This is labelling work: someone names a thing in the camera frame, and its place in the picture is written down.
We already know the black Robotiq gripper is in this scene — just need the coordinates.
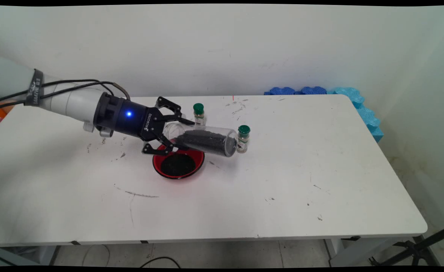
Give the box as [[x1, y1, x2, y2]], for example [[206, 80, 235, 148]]
[[115, 96, 196, 156]]

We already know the clear plastic jar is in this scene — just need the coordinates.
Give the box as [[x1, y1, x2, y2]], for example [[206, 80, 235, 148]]
[[162, 122, 238, 158]]

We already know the green cap spice bottle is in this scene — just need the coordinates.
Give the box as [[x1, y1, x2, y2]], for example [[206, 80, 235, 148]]
[[237, 125, 251, 153], [193, 103, 206, 128]]

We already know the red bowl black rim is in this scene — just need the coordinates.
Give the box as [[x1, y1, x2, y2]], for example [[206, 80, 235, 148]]
[[152, 142, 206, 179]]

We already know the black grains heap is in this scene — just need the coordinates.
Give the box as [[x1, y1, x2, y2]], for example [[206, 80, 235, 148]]
[[161, 153, 196, 177]]

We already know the dark blue foam piece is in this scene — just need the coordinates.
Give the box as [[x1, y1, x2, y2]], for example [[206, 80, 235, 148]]
[[300, 86, 327, 95], [264, 87, 296, 96]]

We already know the white table leg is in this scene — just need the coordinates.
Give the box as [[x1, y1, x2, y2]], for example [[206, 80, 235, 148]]
[[37, 246, 60, 265]]

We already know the light blue foam strip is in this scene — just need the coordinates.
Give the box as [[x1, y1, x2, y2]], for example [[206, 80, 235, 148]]
[[328, 87, 384, 143]]

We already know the black tripod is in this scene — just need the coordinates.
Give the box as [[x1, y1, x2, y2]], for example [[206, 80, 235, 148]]
[[368, 224, 444, 267]]

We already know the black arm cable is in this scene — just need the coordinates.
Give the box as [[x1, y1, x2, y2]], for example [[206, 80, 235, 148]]
[[0, 81, 131, 111], [0, 78, 115, 105]]

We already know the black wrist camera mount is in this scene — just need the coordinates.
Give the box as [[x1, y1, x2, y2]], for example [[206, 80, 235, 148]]
[[93, 92, 126, 134]]

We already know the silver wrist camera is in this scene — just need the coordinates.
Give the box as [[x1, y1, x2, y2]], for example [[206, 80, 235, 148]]
[[83, 121, 113, 139]]

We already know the black floor cable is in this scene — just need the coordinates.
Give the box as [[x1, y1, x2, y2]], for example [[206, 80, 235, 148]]
[[141, 257, 181, 268]]

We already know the dark grey velcro strap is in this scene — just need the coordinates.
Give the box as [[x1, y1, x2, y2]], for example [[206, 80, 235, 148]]
[[24, 69, 44, 107]]

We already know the thin grey floor cable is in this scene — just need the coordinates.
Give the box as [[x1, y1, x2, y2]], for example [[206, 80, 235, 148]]
[[82, 244, 111, 267]]

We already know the white table leg frame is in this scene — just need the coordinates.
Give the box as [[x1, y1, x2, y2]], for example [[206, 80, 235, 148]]
[[323, 238, 396, 267]]

